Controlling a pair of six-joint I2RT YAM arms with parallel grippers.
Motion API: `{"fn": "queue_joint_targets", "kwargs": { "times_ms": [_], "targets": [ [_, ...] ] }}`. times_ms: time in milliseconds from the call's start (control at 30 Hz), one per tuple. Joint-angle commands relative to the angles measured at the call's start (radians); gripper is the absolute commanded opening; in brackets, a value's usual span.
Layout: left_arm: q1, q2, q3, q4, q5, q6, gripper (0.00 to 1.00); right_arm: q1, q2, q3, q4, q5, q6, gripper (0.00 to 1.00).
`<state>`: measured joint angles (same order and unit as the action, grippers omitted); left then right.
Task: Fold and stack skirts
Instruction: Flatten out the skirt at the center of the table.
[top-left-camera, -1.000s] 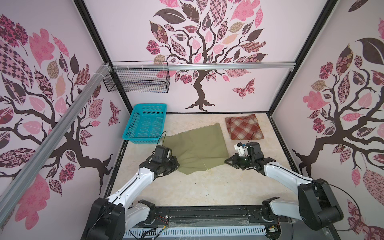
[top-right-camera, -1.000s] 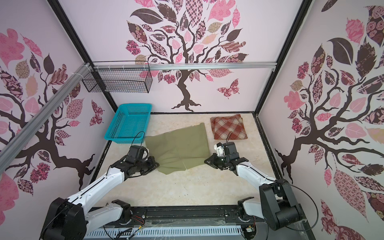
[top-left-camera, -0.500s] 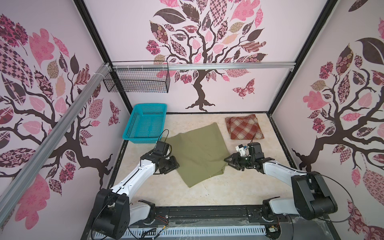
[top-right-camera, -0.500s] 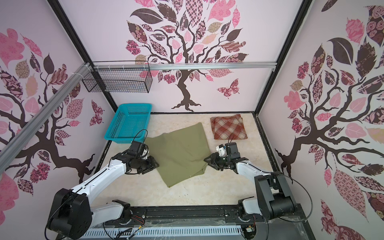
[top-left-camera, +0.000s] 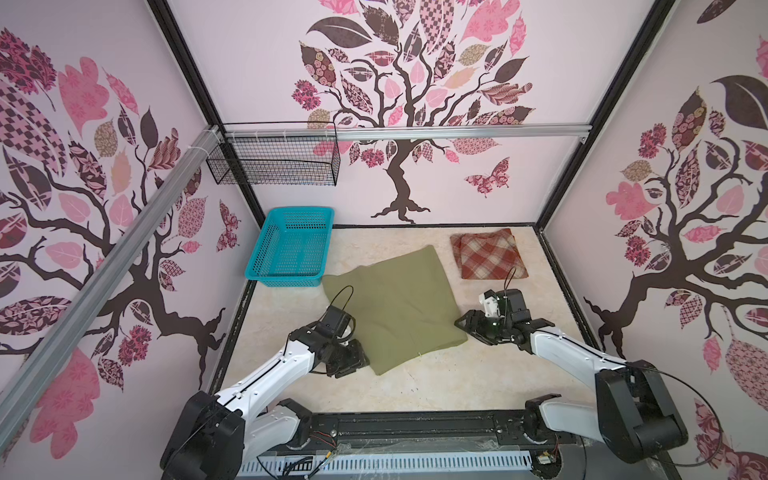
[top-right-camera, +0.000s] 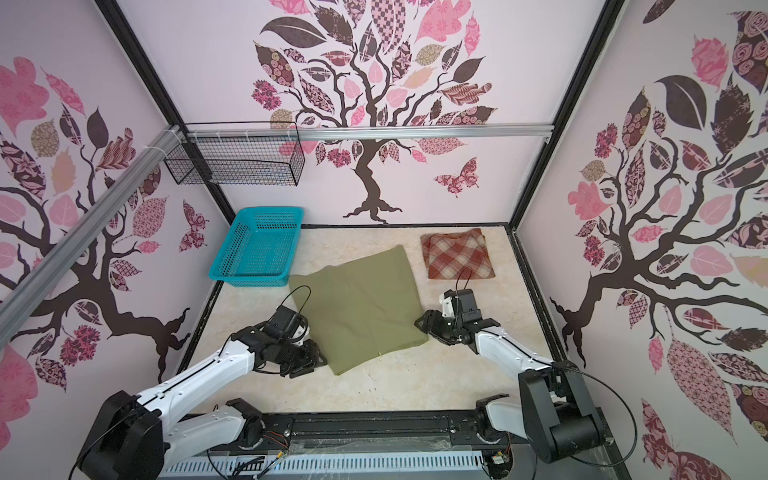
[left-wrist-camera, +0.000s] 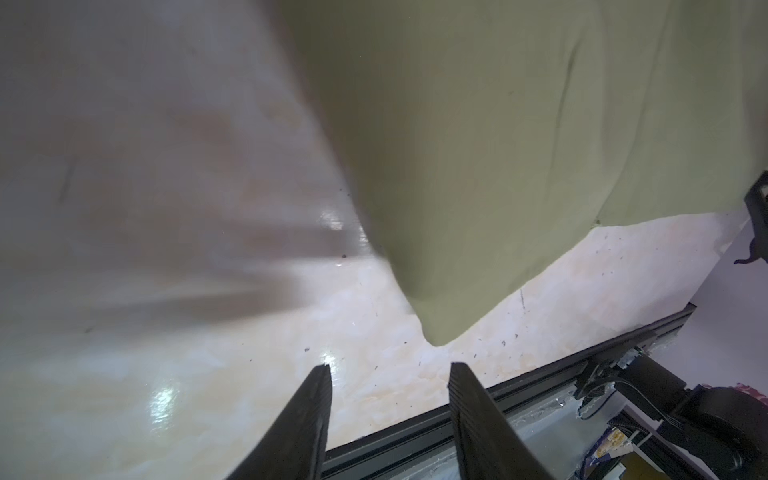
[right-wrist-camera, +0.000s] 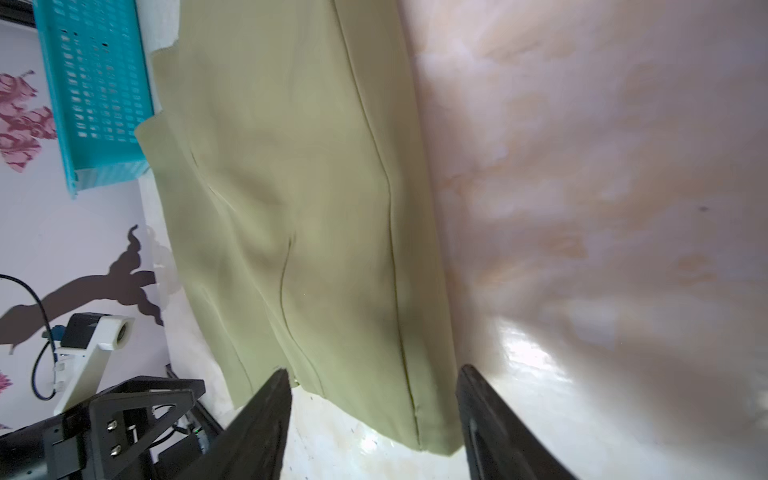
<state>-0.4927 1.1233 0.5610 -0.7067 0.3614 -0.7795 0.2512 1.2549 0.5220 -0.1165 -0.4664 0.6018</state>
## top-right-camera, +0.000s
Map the white slotted cable duct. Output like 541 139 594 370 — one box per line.
160 451 485 479

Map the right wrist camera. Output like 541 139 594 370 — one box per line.
439 289 482 325

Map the teal plastic basket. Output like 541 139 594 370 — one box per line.
208 206 304 288

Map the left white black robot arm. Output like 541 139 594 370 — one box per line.
73 326 327 479

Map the aluminium rail back wall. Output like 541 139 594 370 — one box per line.
186 122 554 141

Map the aluminium rail wall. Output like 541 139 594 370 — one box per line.
1 125 183 346
186 122 554 141

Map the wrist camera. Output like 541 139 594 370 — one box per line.
264 305 309 342
439 289 482 325

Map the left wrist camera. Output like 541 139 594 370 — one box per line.
264 305 309 342

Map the aluminium rail left wall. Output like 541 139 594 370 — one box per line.
1 125 183 346

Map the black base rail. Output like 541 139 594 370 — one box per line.
110 406 631 480

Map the black wire basket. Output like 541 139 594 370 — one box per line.
164 120 305 187

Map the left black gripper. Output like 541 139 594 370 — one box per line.
275 339 328 379

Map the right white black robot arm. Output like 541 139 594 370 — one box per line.
414 310 606 463

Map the olive and white skirt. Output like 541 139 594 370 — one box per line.
289 245 427 376

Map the red plaid skirt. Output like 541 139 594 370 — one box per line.
420 228 496 280

